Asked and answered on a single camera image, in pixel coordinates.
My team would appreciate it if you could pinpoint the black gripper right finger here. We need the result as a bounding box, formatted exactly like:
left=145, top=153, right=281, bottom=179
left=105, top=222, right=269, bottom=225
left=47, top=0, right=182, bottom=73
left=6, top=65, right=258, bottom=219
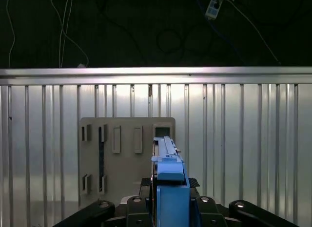
left=188, top=177, right=300, bottom=227

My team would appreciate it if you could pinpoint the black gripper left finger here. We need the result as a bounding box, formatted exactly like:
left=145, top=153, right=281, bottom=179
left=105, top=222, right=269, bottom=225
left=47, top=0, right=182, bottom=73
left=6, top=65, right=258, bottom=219
left=52, top=177, right=156, bottom=227

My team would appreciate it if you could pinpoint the hard disk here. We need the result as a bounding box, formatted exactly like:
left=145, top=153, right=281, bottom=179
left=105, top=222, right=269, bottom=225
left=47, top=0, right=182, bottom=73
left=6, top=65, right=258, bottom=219
left=151, top=136, right=198, bottom=227

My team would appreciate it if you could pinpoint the loose RAM stick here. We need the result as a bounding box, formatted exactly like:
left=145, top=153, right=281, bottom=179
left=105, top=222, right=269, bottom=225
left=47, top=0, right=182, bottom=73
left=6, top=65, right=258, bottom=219
left=98, top=126, right=105, bottom=191

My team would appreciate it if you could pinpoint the thin grey cable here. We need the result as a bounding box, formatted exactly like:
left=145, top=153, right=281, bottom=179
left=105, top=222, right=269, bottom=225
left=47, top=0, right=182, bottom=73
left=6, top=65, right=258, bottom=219
left=223, top=0, right=281, bottom=66

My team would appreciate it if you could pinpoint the thin blue cable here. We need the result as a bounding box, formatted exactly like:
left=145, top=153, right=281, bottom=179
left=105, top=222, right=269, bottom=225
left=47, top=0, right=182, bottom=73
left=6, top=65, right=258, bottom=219
left=194, top=0, right=246, bottom=65

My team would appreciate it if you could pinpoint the white blue adapter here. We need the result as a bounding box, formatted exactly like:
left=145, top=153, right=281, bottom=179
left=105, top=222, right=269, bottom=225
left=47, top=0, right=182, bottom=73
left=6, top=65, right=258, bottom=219
left=204, top=0, right=222, bottom=20

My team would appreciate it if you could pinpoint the thin white cable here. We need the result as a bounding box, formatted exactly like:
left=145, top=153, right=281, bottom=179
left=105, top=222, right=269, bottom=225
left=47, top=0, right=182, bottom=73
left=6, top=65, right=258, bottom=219
left=48, top=0, right=90, bottom=68
left=5, top=0, right=16, bottom=68

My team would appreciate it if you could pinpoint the grey parts rack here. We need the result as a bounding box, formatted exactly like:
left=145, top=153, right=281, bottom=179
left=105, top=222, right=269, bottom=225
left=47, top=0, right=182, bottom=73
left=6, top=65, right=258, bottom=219
left=78, top=116, right=176, bottom=210

